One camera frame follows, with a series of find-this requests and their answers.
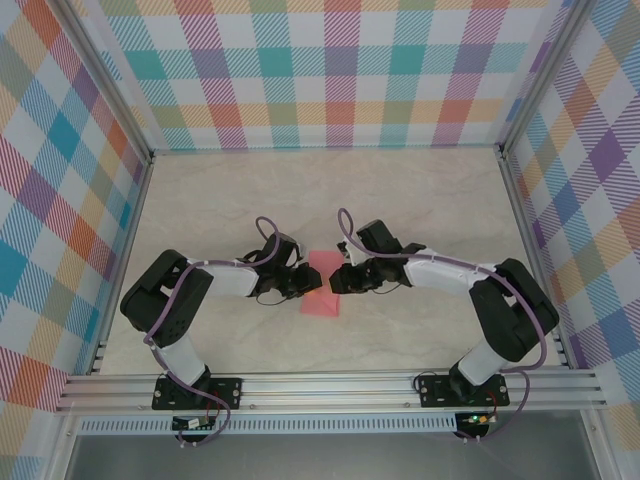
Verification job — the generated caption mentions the pink paper sheet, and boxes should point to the pink paper sheet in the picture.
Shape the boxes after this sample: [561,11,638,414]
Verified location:
[299,249,346,319]

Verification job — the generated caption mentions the grey metal shelf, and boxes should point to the grey metal shelf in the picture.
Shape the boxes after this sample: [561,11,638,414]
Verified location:
[64,432,601,480]

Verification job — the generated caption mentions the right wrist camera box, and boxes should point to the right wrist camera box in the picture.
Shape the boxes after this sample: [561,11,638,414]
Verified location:
[337,240,369,267]

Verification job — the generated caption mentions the wide aluminium mounting rail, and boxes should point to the wide aluminium mounting rail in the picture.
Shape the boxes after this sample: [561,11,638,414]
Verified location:
[54,369,609,415]

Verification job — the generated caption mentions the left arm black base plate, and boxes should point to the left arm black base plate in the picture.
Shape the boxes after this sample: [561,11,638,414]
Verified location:
[152,377,244,412]

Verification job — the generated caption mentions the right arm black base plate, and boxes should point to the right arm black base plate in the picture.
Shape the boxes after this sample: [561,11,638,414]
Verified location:
[417,374,511,409]

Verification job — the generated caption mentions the thin aluminium wall rail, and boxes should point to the thin aluminium wall rail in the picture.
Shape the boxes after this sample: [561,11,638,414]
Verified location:
[149,144,505,157]

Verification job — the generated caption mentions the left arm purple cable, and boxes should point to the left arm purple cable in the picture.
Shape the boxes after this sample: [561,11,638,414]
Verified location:
[143,215,282,448]

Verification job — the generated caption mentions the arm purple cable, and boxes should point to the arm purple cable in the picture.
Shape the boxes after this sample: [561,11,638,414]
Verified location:
[143,215,282,448]
[336,207,549,445]

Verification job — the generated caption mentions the slotted grey cable duct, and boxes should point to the slotted grey cable duct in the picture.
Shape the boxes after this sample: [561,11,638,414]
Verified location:
[78,413,459,435]

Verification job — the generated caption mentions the aluminium side rail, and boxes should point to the aluminium side rail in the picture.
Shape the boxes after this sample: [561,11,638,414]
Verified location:
[88,154,156,375]
[499,147,575,371]

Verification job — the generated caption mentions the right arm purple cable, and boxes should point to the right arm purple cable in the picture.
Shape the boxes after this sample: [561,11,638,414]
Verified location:
[336,207,549,445]

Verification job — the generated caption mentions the aluminium frame post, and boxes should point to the aluminium frame post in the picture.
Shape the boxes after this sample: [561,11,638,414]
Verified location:
[47,0,154,164]
[499,0,597,157]

